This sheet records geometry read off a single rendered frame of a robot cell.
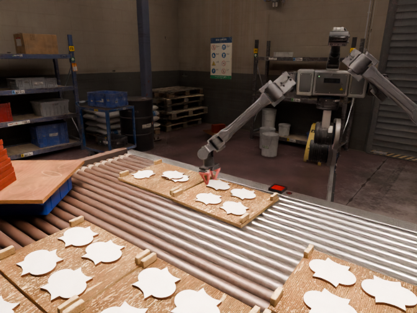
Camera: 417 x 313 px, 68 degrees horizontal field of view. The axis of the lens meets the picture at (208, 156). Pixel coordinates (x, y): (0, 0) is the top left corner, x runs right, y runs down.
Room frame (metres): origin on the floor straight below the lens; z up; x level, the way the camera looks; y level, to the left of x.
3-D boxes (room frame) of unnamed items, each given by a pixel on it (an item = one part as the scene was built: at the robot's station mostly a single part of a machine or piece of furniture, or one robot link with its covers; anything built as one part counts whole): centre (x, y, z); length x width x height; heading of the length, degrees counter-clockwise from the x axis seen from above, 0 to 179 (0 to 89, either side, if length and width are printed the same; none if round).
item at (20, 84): (5.00, 2.79, 1.16); 0.60 x 0.40 x 0.15; 144
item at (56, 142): (5.15, 2.73, 0.32); 0.50 x 0.41 x 0.37; 137
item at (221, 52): (7.38, -0.25, 1.55); 0.61 x 0.02 x 0.91; 51
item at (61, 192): (1.36, 0.86, 0.97); 0.31 x 0.31 x 0.10; 3
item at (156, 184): (1.65, 0.25, 0.93); 0.41 x 0.35 x 0.02; 54
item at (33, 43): (5.12, 2.70, 1.74); 0.50 x 0.38 x 0.32; 141
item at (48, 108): (5.17, 2.65, 0.76); 0.50 x 0.36 x 0.24; 147
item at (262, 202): (1.39, -0.09, 0.93); 0.41 x 0.35 x 0.02; 52
